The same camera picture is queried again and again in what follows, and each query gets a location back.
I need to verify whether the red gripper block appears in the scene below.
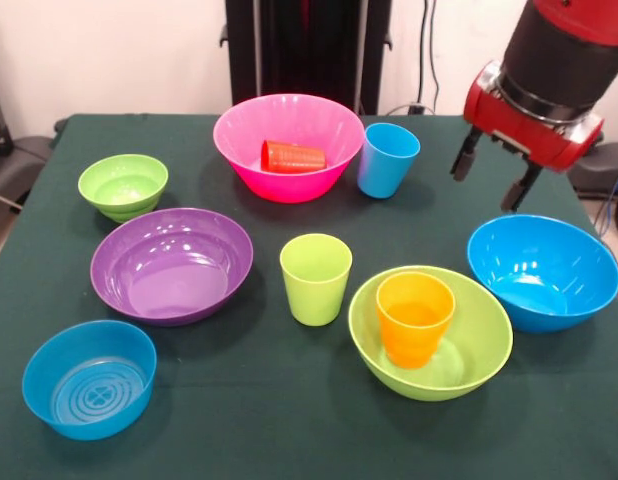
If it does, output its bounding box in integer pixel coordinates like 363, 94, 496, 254
449, 59, 606, 214

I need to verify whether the large blue plastic bowl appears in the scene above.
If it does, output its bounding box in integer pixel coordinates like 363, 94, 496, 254
466, 214, 618, 335

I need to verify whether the orange plastic cup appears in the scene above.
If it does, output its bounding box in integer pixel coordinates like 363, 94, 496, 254
375, 271, 457, 370

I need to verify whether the red plastic cup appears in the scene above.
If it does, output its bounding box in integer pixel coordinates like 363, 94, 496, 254
260, 139, 328, 174

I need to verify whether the blue plastic cup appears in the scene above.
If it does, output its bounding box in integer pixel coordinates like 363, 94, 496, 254
357, 122, 422, 200

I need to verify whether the large green plastic bowl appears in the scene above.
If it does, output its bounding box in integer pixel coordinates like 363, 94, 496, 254
347, 265, 515, 403

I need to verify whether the pink plastic bowl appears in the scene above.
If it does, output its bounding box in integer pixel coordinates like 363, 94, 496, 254
212, 93, 366, 204

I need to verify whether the green plastic cup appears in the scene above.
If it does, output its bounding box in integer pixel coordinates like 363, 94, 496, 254
279, 232, 354, 327

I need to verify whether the dark green tablecloth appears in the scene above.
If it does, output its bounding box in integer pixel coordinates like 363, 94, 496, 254
0, 113, 618, 480

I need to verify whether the purple plastic bowl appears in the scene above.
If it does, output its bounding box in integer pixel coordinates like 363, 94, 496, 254
89, 207, 255, 327

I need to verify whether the small green ribbed bowl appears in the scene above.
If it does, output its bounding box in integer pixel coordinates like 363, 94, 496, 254
77, 153, 170, 224

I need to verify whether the small blue patterned bowl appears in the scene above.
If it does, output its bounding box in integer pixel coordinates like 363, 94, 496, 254
21, 319, 158, 442

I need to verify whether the grey pedestal foot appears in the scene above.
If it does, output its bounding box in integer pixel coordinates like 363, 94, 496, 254
567, 134, 618, 201
0, 134, 55, 211

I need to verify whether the black wall cable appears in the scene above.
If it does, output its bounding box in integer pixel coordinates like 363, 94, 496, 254
417, 0, 443, 112

